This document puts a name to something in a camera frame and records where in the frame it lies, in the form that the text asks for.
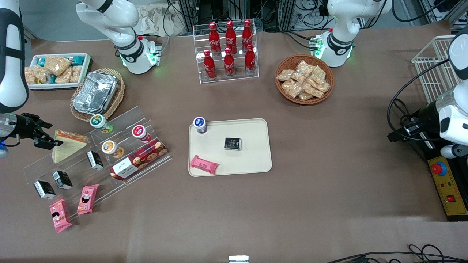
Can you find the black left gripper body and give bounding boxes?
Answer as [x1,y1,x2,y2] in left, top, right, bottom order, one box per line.
[387,104,440,143]

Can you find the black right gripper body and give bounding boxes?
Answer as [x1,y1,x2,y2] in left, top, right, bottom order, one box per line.
[16,113,43,142]

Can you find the triangular sandwich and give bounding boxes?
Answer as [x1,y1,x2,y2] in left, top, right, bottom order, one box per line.
[51,130,89,164]

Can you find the beige plastic tray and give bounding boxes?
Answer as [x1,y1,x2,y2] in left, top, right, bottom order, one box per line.
[188,118,273,178]

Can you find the small black white carton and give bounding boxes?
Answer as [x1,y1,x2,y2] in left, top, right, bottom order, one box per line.
[52,170,73,190]
[86,150,105,171]
[34,180,56,200]

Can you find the green lid cup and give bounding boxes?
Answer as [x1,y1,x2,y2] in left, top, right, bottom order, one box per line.
[90,114,114,134]

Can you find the aluminium foil container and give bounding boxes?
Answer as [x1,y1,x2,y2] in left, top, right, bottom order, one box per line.
[72,71,118,114]

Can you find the large clear rice cracker pack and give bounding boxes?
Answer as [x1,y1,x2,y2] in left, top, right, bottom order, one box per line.
[44,56,72,76]

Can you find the orange-lid cup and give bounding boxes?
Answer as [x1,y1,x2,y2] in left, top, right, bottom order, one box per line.
[101,140,125,159]

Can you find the pink cartoon snack pack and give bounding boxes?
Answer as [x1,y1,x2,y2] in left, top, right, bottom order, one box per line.
[49,199,73,233]
[77,184,99,215]

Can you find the white rectangular snack bin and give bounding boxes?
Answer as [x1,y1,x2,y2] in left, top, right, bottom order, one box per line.
[25,53,92,90]

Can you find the yellow emergency stop box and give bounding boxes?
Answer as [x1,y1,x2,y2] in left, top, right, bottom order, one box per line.
[428,155,468,217]

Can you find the oval wicker basket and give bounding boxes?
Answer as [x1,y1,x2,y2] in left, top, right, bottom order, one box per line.
[70,68,125,122]

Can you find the clear acrylic tiered display stand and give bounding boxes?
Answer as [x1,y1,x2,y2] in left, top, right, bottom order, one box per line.
[23,106,172,220]

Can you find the red lid cup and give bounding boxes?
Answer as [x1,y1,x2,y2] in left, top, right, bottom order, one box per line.
[132,125,151,143]

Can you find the red cookie box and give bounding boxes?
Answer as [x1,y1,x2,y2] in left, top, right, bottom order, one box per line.
[110,138,169,181]

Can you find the round brown wicker basket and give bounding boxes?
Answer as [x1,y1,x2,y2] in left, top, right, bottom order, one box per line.
[275,54,335,106]

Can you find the blue lid yogurt cup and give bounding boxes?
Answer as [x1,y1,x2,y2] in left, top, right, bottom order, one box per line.
[193,117,208,134]

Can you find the pink wrapped snack bar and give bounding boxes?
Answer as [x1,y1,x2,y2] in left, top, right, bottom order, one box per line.
[190,155,220,174]

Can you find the clear acrylic bottle rack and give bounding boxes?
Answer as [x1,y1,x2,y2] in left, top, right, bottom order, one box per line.
[193,20,259,84]

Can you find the red cola bottle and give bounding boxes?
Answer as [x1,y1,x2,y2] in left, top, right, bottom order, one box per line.
[245,44,256,75]
[223,47,235,76]
[242,19,253,52]
[203,50,216,79]
[225,20,237,54]
[208,22,221,56]

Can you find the black snack box gold print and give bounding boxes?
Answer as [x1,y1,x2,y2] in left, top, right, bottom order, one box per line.
[224,137,243,151]

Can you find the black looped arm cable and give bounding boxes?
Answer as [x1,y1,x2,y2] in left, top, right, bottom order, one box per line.
[387,58,452,143]

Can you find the white wire basket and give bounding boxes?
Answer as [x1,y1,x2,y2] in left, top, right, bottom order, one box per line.
[411,35,462,104]

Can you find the black floor cables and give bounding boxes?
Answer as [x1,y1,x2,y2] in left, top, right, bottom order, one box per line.
[325,244,468,263]

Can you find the aluminium frame rack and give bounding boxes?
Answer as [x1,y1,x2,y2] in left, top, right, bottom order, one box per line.
[175,0,297,33]

